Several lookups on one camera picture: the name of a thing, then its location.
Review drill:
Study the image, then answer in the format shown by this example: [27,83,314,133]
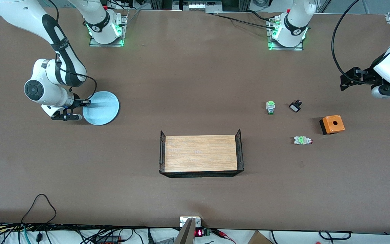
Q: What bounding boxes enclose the light blue round plate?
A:
[82,91,120,126]

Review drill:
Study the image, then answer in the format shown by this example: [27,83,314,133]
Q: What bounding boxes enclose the wooden tray black mesh sides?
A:
[159,129,244,178]

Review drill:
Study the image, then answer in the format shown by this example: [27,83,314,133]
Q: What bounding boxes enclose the grey box with white light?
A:
[172,0,222,13]

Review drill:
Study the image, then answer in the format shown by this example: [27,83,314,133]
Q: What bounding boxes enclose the white mounting block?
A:
[180,216,201,227]

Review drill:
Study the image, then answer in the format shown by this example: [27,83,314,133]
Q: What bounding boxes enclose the brown cardboard box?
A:
[247,230,274,244]

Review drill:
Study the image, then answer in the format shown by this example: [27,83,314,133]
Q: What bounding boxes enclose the red black clip leads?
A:
[212,228,237,244]

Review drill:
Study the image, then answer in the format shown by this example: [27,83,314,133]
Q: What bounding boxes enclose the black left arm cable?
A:
[331,0,375,78]

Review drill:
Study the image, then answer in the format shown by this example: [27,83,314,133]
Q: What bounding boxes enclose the orange button enclosure box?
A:
[319,115,345,135]

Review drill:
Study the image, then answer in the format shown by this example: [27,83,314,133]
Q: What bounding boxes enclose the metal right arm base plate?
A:
[89,15,128,47]

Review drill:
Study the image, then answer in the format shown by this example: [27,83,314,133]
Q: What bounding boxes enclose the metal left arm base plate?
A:
[268,17,304,51]

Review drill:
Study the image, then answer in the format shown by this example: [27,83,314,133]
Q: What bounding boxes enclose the thin grey cable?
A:
[126,9,142,27]

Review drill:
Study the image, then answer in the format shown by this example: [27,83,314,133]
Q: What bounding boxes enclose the black looped thin cable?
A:
[21,194,57,226]

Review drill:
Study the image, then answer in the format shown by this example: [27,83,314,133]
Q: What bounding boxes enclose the long black table cable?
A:
[206,10,278,29]

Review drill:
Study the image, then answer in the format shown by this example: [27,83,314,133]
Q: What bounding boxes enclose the black cable loop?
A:
[319,230,352,240]

